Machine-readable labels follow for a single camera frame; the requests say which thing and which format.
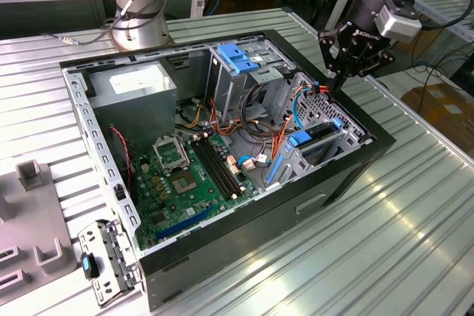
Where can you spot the perforated grey disk bay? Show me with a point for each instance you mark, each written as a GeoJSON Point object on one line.
{"type": "Point", "coordinates": [298, 163]}

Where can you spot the black RAM slot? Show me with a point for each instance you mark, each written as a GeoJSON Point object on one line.
{"type": "Point", "coordinates": [227, 168]}
{"type": "Point", "coordinates": [216, 168]}
{"type": "Point", "coordinates": [221, 168]}
{"type": "Point", "coordinates": [210, 168]}

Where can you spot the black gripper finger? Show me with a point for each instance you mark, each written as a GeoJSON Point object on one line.
{"type": "Point", "coordinates": [377, 58]}
{"type": "Point", "coordinates": [327, 49]}

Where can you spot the black case fan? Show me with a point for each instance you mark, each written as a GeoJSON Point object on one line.
{"type": "Point", "coordinates": [118, 160]}

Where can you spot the metal slat side table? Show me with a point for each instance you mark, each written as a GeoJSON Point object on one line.
{"type": "Point", "coordinates": [444, 5]}

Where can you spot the grey optical drive bay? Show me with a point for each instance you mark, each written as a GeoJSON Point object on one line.
{"type": "Point", "coordinates": [218, 86]}

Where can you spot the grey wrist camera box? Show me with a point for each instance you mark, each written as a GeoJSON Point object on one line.
{"type": "Point", "coordinates": [400, 27]}

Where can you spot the large brown cardboard box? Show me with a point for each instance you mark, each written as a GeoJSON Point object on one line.
{"type": "Point", "coordinates": [440, 109]}

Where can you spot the blue plastic drive latch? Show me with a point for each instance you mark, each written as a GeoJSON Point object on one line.
{"type": "Point", "coordinates": [235, 57]}

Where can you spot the black open PC case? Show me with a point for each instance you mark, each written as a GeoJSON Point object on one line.
{"type": "Point", "coordinates": [259, 227]}

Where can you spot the metal card retention bracket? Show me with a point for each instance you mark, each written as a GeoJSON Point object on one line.
{"type": "Point", "coordinates": [111, 257]}

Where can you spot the grey power supply unit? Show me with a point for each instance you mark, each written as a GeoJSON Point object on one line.
{"type": "Point", "coordinates": [129, 116]}

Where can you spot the hard disk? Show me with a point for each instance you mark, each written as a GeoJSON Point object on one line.
{"type": "Point", "coordinates": [296, 139]}

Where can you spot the blue expansion slot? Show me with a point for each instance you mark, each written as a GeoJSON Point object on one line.
{"type": "Point", "coordinates": [185, 222]}

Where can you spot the black and blue latch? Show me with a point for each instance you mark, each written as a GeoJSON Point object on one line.
{"type": "Point", "coordinates": [88, 265]}

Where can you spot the green motherboard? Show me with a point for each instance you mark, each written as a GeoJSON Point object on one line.
{"type": "Point", "coordinates": [200, 201]}

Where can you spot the grey parts rack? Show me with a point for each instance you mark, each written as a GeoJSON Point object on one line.
{"type": "Point", "coordinates": [33, 212]}

